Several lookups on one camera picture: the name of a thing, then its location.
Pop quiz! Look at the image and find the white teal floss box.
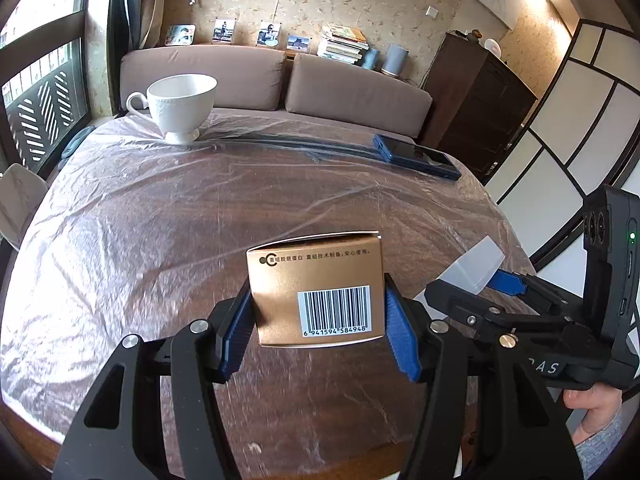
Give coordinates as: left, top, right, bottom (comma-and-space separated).
438, 236, 504, 295

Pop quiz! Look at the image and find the orange brown small box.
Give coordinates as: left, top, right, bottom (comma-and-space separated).
246, 231, 385, 348

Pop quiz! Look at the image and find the person right hand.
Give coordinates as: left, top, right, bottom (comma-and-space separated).
563, 382, 623, 445

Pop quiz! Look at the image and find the blue-edged black tablet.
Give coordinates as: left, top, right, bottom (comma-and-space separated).
373, 134, 461, 181

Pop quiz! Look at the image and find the clear plastic table cover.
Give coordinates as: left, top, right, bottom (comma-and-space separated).
1, 111, 533, 478

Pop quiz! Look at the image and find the dark wooden cabinet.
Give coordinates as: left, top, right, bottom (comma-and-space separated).
418, 32, 537, 183

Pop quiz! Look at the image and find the right sofa back cushion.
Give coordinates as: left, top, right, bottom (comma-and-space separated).
284, 54, 433, 139

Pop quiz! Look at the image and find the sofa cushion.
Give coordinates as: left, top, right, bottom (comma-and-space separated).
118, 43, 288, 114
284, 54, 433, 139

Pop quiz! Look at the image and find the grey cylindrical speaker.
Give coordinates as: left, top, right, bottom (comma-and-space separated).
381, 44, 409, 78

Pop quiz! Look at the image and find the white footed teacup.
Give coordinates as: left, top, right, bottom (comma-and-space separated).
126, 74, 218, 145

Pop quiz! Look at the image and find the teal cup on shelf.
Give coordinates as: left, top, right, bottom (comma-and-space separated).
360, 48, 380, 70

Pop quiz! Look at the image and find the grey chair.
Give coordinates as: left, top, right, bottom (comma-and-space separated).
0, 164, 48, 250

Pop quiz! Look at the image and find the left sofa back cushion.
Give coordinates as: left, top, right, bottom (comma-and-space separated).
118, 43, 288, 114

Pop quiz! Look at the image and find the stack of books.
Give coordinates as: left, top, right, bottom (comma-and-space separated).
317, 24, 369, 65

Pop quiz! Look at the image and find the beige curtain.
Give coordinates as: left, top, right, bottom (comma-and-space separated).
107, 0, 165, 58

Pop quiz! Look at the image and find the white wall switch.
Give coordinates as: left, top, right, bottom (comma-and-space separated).
425, 6, 438, 20

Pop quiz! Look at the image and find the photo frame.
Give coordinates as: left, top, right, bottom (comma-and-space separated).
285, 34, 311, 55
212, 18, 236, 44
164, 24, 196, 47
256, 22, 281, 49

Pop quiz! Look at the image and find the photo frame far left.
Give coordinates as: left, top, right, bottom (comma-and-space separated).
164, 24, 196, 47

